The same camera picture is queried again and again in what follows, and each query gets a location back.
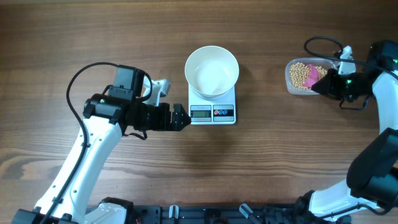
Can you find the pink measuring scoop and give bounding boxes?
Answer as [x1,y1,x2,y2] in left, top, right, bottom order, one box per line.
[303,64,319,88]

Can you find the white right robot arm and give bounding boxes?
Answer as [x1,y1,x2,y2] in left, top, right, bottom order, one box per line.
[289,40,397,223]

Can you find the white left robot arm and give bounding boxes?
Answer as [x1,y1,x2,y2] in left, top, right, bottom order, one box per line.
[12,65,191,223]

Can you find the white digital kitchen scale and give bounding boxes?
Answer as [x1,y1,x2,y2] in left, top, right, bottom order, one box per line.
[188,86,237,125]

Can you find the white bowl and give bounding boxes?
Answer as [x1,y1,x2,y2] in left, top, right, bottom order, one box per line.
[184,45,240,98]

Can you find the clear plastic container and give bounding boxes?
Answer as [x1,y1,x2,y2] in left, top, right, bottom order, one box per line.
[285,58,336,95]

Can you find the pile of soybeans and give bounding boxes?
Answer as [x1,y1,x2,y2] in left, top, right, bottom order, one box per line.
[289,62,327,90]

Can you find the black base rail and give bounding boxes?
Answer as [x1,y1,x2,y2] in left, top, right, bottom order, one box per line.
[127,203,307,224]

